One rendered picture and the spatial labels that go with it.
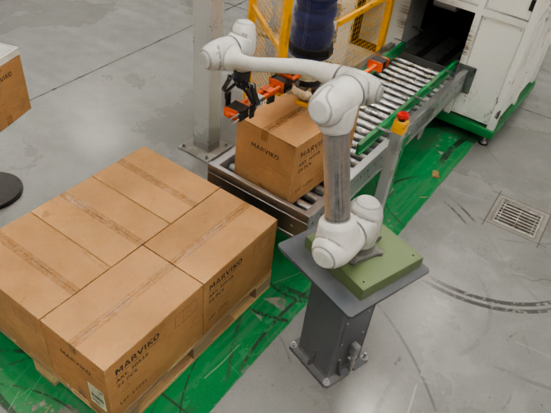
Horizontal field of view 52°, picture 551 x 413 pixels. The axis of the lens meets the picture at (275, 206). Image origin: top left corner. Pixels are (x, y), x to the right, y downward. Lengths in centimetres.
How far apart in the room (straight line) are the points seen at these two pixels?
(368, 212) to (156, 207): 123
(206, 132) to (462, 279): 208
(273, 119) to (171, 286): 104
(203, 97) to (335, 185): 219
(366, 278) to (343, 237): 30
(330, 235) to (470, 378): 142
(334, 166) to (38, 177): 265
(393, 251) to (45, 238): 167
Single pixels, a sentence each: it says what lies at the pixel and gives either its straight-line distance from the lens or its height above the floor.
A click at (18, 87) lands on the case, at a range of 369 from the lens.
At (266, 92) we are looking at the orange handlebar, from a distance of 278.
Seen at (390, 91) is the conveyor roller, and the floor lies 54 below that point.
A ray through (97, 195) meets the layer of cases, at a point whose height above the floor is 54.
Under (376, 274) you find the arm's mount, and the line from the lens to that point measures 247.
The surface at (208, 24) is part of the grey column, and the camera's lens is 387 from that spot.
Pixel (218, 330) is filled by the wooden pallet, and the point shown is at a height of 2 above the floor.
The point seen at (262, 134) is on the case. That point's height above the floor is 92.
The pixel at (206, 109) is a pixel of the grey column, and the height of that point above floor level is 39.
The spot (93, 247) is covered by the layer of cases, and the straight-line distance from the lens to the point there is 290.
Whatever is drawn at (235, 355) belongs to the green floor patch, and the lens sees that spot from 311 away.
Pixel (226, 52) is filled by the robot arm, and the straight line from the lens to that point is 226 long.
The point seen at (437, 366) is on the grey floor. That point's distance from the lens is 330.
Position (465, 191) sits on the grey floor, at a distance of 451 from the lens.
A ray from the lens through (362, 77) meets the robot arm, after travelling 208.
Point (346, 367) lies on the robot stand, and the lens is 312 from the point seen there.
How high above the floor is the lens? 257
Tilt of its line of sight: 41 degrees down
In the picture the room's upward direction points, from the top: 7 degrees clockwise
